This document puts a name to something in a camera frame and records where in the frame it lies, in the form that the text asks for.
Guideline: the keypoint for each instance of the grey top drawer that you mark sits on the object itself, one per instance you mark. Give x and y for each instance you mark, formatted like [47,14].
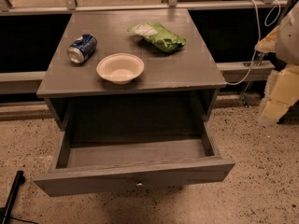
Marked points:
[80,168]

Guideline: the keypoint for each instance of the black stand leg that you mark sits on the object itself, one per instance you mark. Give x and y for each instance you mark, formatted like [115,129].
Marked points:
[6,210]

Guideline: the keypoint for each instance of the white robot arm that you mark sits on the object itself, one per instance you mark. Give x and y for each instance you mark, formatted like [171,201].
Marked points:
[282,88]

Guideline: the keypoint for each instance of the metal window railing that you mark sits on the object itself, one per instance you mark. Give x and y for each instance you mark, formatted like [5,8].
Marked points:
[124,3]

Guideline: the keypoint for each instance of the white paper bowl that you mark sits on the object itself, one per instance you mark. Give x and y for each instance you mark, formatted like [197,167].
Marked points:
[120,68]

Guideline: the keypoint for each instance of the green chip bag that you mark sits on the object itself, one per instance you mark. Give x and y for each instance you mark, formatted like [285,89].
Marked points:
[160,37]

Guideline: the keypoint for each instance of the grey wooden nightstand cabinet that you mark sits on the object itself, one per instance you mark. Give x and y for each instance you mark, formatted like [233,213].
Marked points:
[191,68]

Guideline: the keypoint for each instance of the blue soda can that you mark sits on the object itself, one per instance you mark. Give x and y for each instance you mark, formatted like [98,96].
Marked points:
[82,48]

